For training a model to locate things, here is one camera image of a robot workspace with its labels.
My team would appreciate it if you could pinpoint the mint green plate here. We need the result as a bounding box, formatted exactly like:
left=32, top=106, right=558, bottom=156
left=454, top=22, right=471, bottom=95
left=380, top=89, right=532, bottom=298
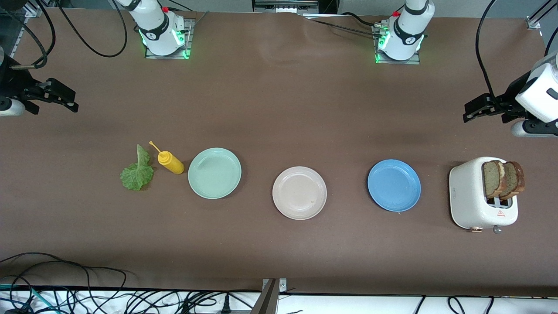
left=187, top=147, right=242, bottom=200

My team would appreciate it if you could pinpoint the blue plate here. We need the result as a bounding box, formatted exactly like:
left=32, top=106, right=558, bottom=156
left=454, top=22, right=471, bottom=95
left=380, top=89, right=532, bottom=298
left=367, top=159, right=422, bottom=213

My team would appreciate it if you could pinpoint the beige plate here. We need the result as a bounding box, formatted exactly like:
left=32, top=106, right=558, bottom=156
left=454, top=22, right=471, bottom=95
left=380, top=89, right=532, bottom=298
left=272, top=166, right=328, bottom=221

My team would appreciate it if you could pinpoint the teal cable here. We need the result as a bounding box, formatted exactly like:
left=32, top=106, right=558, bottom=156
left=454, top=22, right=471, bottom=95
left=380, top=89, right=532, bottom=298
left=0, top=283, right=49, bottom=314

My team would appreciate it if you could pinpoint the aluminium frame rail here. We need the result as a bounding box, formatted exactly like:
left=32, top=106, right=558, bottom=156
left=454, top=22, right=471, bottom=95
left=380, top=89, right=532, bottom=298
left=0, top=0, right=43, bottom=19

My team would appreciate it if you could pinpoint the aluminium profile post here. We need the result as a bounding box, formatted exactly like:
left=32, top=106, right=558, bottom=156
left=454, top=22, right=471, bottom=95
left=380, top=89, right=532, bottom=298
left=251, top=278, right=287, bottom=314

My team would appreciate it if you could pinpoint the aluminium frame bar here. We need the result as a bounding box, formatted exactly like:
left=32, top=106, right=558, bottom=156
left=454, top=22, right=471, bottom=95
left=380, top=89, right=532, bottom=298
left=252, top=0, right=320, bottom=14

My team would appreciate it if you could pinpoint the brown bread slice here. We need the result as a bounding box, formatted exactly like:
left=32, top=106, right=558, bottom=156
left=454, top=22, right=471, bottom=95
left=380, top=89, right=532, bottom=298
left=501, top=161, right=526, bottom=201
left=482, top=160, right=510, bottom=199

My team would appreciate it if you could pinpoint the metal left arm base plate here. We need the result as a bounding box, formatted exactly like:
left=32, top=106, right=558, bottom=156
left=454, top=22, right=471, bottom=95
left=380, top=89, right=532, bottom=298
left=374, top=24, right=422, bottom=65

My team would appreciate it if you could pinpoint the yellow mustard squeeze bottle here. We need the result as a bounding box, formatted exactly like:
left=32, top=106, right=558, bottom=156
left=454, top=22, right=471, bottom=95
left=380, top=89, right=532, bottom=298
left=149, top=140, right=185, bottom=175

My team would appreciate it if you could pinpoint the green lettuce leaf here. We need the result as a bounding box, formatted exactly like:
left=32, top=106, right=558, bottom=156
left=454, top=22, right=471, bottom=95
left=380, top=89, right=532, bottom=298
left=120, top=144, right=155, bottom=191

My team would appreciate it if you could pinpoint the long thin black cable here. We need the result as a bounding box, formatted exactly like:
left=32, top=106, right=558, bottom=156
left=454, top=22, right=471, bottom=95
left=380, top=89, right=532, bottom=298
left=0, top=252, right=128, bottom=292

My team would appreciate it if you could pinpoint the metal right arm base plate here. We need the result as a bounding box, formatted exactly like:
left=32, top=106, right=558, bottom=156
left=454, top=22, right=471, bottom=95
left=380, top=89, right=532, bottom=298
left=144, top=18, right=193, bottom=60

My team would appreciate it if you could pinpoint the white two-slot toaster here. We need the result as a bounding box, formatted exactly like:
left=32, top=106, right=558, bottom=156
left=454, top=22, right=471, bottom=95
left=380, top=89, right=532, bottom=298
left=449, top=156, right=519, bottom=235

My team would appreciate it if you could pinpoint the black cable to arm base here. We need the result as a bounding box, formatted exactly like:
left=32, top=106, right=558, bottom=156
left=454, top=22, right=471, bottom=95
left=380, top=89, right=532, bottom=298
left=304, top=12, right=381, bottom=36

